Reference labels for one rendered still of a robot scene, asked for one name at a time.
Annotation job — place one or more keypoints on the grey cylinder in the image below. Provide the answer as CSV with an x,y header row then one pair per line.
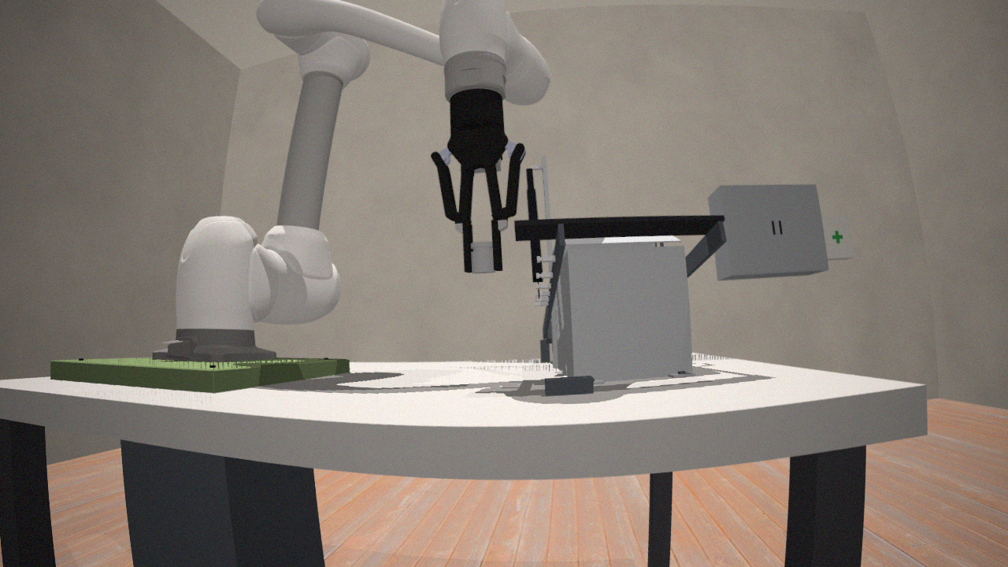
x,y
482,257

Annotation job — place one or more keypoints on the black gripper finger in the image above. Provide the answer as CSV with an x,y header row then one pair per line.
x,y
516,153
461,218

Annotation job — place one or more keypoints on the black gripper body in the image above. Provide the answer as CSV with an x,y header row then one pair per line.
x,y
477,114

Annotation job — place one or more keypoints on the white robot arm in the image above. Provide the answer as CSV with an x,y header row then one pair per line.
x,y
225,279

